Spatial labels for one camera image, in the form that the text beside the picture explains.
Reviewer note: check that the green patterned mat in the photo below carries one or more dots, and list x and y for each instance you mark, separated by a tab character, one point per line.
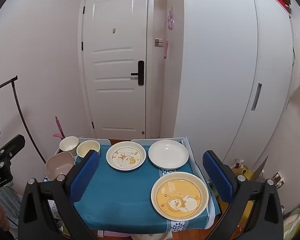
297	220

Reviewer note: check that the striped grey cloth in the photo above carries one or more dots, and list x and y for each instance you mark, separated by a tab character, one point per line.
7	202

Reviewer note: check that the wall power outlet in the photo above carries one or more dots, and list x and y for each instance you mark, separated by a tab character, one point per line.
279	179

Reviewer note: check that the cream plate with duck print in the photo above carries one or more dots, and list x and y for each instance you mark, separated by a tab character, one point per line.
126	156

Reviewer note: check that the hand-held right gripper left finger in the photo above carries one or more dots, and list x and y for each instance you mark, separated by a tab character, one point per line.
86	175

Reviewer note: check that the white wardrobe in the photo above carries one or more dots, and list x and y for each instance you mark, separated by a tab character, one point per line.
220	67

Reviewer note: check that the pink square bowl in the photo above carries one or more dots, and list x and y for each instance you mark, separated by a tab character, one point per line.
58	166

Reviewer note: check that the teal tablecloth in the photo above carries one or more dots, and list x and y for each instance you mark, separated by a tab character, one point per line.
125	192

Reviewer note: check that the grey triangular card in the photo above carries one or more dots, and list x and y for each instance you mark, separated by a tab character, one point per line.
261	168

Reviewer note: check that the grey light switch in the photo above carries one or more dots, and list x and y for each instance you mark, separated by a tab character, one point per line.
158	42

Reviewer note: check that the plain white plate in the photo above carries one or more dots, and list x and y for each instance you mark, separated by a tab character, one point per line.
168	153

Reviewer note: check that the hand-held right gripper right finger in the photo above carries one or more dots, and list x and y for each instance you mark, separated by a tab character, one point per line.
217	177

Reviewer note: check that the white door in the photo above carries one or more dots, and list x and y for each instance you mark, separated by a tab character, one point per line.
115	67

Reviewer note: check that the yellow bag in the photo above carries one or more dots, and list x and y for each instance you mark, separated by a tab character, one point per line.
245	173

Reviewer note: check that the large cream bowl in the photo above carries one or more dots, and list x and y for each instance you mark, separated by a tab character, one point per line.
87	148

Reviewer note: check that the pink bow wall decoration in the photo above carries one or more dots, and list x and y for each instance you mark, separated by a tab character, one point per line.
170	18

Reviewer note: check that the pink hanging wall ornament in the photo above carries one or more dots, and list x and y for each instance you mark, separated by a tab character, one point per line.
165	50

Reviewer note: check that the yellow plate with bear print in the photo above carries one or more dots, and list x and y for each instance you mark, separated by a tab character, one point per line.
179	196

